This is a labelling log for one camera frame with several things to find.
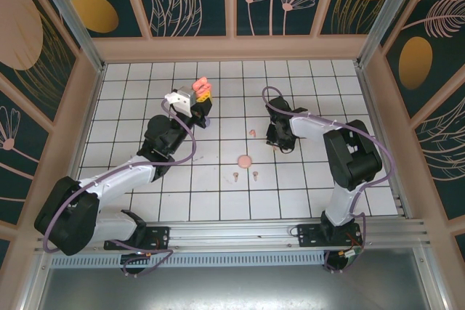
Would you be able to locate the coral rectangular charging case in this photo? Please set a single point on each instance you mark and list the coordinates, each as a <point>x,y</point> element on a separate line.
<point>201,85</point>

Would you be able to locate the peach round charging case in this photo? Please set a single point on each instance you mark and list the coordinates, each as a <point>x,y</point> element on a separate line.
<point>244,161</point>

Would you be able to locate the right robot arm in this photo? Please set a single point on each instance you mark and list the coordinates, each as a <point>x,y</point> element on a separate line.
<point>348,157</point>

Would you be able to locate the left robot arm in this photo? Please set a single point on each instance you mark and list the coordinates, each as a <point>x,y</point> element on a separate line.
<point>120,175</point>

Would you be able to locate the grey metal sheet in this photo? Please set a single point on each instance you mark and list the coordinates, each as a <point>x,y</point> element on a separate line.
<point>232,288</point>

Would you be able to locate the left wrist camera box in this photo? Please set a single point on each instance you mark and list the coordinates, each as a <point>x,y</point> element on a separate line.
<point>181,97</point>

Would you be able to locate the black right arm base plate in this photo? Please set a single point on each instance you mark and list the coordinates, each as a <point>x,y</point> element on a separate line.
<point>309,235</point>

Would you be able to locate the aluminium mounting rail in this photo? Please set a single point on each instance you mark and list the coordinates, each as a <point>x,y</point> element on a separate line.
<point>232,233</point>

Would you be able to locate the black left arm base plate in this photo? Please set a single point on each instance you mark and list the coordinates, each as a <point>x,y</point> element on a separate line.
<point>156,235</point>

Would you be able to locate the aluminium frame post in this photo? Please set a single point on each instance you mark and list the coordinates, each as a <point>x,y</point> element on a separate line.
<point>394,16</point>
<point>74,23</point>

